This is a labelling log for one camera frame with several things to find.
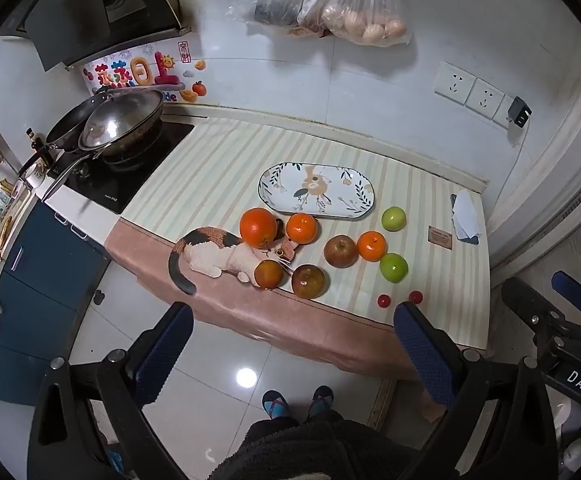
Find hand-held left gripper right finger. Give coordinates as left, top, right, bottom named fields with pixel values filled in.
left=393, top=301, right=559, bottom=480

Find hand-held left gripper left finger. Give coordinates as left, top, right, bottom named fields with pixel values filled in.
left=28, top=301, right=194, bottom=480

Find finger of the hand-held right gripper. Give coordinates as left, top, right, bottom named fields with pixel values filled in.
left=501, top=279, right=579, bottom=361
left=551, top=270, right=581, bottom=333

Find green apple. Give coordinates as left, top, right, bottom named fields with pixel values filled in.
left=379, top=253, right=410, bottom=284
left=381, top=206, right=407, bottom=232

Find small orange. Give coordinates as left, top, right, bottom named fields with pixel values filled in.
left=286, top=213, right=319, bottom=244
left=357, top=230, right=389, bottom=263

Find reddish brown apple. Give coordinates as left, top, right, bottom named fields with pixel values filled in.
left=323, top=234, right=359, bottom=268
left=291, top=264, right=327, bottom=300
left=254, top=259, right=285, bottom=290

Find large orange with stem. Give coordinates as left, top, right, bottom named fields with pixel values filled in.
left=239, top=207, right=278, bottom=248

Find floral oval ceramic plate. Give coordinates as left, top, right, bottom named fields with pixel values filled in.
left=258, top=162, right=375, bottom=220

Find white folded cloth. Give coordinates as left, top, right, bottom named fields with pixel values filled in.
left=451, top=189, right=486, bottom=246

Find dark fleece clothing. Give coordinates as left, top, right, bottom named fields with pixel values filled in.
left=205, top=412, right=451, bottom=480

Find blue kitchen cabinet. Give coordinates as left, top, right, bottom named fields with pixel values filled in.
left=0, top=200, right=111, bottom=406

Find black gas hob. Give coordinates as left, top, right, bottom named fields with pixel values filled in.
left=45, top=120, right=194, bottom=213

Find black plug adapter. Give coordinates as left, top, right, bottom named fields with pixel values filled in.
left=507, top=96, right=533, bottom=128

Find striped cat print tablecloth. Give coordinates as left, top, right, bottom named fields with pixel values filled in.
left=104, top=119, right=491, bottom=381

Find black wok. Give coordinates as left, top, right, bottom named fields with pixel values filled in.
left=43, top=87, right=166, bottom=201

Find white cup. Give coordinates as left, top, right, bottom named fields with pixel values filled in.
left=20, top=162, right=48, bottom=191

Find steel wok lid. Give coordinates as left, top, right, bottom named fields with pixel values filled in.
left=79, top=91, right=164, bottom=150

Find black frying pan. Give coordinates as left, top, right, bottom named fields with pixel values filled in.
left=18, top=92, right=114, bottom=178

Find dark sauce bottle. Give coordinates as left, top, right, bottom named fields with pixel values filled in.
left=25, top=127, right=54, bottom=168

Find plastic bag of eggs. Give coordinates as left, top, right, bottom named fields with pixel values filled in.
left=298, top=0, right=414, bottom=48

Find black range hood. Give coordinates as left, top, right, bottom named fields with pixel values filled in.
left=0, top=0, right=191, bottom=73

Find white wall socket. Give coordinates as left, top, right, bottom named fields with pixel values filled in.
left=435, top=61, right=476, bottom=106
left=465, top=77, right=506, bottom=116

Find colourful wall stickers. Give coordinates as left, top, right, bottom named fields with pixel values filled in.
left=83, top=40, right=208, bottom=106

